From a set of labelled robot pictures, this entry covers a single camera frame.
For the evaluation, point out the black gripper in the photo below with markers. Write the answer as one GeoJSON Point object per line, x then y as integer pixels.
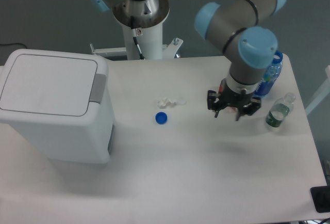
{"type": "Point", "coordinates": [245, 103]}

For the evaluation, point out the white push-top trash can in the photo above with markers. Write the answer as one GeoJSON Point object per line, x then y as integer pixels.
{"type": "Point", "coordinates": [60, 103]}

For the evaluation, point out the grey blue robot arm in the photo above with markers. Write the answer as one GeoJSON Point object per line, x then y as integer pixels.
{"type": "Point", "coordinates": [234, 31]}

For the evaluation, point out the crushed red soda can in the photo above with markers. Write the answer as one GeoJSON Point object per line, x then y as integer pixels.
{"type": "Point", "coordinates": [228, 109]}

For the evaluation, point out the clear green label bottle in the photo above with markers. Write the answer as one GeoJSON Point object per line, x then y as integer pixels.
{"type": "Point", "coordinates": [280, 110]}

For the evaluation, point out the translucent white bottle cap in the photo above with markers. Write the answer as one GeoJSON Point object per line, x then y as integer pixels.
{"type": "Point", "coordinates": [180, 101]}

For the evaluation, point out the blue label plastic bottle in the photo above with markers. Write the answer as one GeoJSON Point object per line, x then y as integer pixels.
{"type": "Point", "coordinates": [270, 76]}

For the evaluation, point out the crumpled white paper scrap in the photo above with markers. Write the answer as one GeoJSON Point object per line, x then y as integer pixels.
{"type": "Point", "coordinates": [165, 102]}

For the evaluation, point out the blue bottle cap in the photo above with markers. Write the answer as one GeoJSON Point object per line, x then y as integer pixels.
{"type": "Point", "coordinates": [161, 118]}

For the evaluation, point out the black device at table corner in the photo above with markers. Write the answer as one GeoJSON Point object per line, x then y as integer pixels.
{"type": "Point", "coordinates": [320, 197]}

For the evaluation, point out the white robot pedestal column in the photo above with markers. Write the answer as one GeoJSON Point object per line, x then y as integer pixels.
{"type": "Point", "coordinates": [149, 40]}

